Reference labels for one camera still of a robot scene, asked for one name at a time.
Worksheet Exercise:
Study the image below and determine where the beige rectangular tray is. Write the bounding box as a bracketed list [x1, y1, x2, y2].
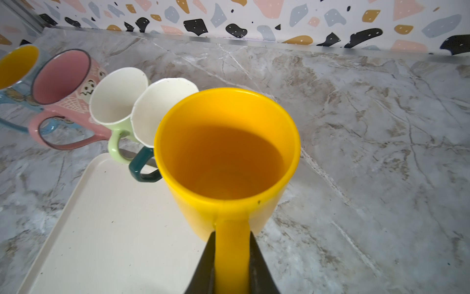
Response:
[19, 153, 206, 294]

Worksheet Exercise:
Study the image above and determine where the aluminium corner post left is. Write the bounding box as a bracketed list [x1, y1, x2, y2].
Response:
[2, 0, 47, 33]

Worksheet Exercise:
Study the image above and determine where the pink patterned mug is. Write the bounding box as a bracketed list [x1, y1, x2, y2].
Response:
[28, 49, 111, 151]

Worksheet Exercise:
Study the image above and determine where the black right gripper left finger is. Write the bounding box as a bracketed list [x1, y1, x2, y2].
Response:
[184, 232, 215, 294]

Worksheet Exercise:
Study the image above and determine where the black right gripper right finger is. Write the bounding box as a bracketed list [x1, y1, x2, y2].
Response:
[249, 232, 280, 294]

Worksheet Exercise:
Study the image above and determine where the dark green mug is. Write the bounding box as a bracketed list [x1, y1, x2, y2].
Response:
[129, 78, 199, 183]

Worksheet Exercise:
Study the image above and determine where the light green mug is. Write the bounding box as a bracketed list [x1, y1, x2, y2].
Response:
[89, 67, 149, 164]

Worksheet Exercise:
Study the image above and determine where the blue butterfly mug yellow inside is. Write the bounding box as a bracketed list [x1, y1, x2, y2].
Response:
[1, 44, 51, 113]

